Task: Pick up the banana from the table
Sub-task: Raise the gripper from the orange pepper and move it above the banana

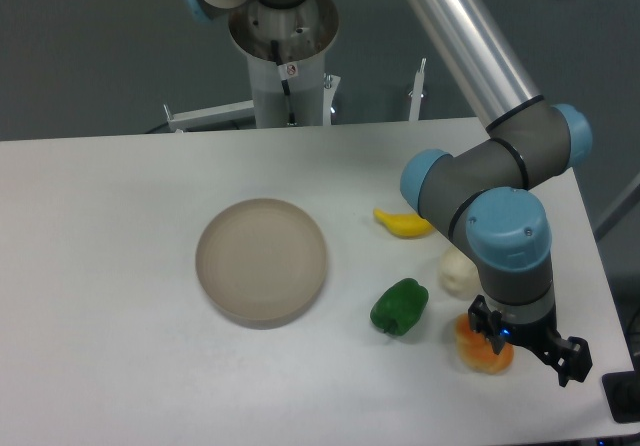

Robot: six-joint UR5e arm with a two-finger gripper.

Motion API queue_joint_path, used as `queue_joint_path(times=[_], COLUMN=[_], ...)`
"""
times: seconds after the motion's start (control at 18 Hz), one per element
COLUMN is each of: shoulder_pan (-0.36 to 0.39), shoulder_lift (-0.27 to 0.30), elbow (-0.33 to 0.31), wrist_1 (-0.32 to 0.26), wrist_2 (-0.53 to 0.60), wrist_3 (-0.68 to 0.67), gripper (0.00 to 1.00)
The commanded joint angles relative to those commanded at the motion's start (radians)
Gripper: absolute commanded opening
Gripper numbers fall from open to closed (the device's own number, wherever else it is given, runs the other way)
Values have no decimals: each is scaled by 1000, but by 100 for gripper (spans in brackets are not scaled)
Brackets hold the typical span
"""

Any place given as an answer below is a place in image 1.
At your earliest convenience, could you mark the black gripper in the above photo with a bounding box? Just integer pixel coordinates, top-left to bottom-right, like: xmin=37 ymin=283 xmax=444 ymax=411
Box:
xmin=467 ymin=295 xmax=593 ymax=387

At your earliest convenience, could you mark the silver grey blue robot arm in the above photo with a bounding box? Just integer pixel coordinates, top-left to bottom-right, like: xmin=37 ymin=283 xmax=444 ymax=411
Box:
xmin=186 ymin=0 xmax=592 ymax=384

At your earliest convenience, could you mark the white toy garlic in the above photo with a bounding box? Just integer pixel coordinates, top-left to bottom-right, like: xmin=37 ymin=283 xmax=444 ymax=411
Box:
xmin=438 ymin=246 xmax=481 ymax=299

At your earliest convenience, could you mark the orange toy fruit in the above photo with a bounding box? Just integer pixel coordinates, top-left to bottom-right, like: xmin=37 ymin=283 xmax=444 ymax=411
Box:
xmin=454 ymin=314 xmax=514 ymax=375

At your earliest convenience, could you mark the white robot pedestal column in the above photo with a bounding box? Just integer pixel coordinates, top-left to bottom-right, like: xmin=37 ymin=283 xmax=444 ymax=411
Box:
xmin=229 ymin=0 xmax=339 ymax=128

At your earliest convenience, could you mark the beige round plate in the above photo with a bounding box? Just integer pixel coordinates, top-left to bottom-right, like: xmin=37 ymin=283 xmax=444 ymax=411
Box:
xmin=195 ymin=198 xmax=328 ymax=329

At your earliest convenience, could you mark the black device at table edge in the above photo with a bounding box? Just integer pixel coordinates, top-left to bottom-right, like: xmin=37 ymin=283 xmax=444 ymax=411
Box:
xmin=602 ymin=371 xmax=639 ymax=424

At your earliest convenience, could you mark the black cable on pedestal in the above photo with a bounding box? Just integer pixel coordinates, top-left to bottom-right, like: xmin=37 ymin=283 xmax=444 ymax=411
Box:
xmin=269 ymin=39 xmax=297 ymax=127

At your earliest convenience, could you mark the white metal frame post right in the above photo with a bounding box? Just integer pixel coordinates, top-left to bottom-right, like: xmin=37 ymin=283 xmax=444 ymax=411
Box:
xmin=408 ymin=57 xmax=427 ymax=121

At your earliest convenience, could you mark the grey metal stand leg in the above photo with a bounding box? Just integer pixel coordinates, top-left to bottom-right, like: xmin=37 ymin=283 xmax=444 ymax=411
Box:
xmin=593 ymin=173 xmax=640 ymax=242

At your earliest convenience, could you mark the green toy bell pepper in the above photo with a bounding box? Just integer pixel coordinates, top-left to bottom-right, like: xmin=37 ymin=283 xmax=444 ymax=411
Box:
xmin=369 ymin=278 xmax=429 ymax=337

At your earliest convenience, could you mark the white metal frame bracket left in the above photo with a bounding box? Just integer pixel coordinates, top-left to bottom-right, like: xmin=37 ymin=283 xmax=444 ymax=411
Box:
xmin=163 ymin=100 xmax=254 ymax=132

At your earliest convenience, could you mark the yellow toy banana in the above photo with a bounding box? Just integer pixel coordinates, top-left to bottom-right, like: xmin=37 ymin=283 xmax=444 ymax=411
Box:
xmin=373 ymin=208 xmax=434 ymax=239

